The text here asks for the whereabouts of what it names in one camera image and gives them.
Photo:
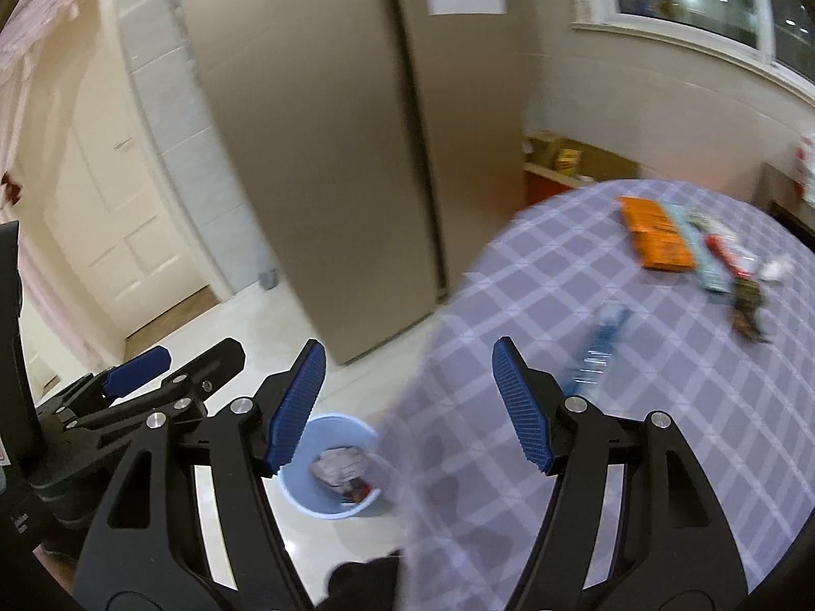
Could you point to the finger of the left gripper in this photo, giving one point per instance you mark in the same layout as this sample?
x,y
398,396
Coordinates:
x,y
137,370
197,380

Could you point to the white panel door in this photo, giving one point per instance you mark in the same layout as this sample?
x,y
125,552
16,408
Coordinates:
x,y
108,220

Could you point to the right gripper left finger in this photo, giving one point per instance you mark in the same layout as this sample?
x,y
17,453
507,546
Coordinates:
x,y
145,547

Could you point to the light blue trash bin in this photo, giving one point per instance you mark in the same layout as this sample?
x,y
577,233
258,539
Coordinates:
x,y
301,486

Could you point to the white tissue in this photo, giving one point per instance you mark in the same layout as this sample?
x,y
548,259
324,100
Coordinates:
x,y
776,270

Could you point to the purple checked tablecloth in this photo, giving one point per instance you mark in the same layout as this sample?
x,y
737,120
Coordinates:
x,y
448,455

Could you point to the window with white frame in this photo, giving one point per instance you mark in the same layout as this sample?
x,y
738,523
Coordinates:
x,y
771,38

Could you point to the orange snack packet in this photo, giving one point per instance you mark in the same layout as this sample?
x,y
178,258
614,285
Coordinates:
x,y
656,240

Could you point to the light teal wrapper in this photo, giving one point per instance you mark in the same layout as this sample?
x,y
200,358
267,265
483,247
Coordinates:
x,y
708,271

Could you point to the red gift box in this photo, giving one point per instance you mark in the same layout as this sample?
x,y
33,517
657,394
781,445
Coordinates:
x,y
542,184

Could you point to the blue toothpaste tube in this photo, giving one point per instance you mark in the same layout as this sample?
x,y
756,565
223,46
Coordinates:
x,y
595,357

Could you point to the red white wrapper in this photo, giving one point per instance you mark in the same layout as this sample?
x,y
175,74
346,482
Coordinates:
x,y
721,249

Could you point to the pink lace curtain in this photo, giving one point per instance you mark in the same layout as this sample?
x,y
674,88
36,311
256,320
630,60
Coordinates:
x,y
23,40

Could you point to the white plastic bag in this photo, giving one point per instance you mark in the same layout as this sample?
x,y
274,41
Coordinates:
x,y
804,170

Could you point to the small grey floor object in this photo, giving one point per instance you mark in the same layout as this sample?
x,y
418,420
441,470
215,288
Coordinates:
x,y
268,279

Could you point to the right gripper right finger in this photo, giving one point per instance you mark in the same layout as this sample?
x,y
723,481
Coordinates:
x,y
673,547

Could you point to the trash inside bin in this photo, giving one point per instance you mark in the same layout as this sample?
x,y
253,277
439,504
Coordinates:
x,y
339,470

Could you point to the cardboard boxes by wall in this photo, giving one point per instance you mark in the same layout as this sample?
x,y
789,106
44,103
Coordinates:
x,y
572,159

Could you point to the person's black trouser leg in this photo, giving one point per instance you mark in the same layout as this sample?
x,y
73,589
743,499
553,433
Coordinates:
x,y
368,586

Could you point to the dark wooden side cabinet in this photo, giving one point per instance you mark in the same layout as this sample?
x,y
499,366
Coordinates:
x,y
777,195

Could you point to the gold double-door refrigerator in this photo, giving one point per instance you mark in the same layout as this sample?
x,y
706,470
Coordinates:
x,y
379,147

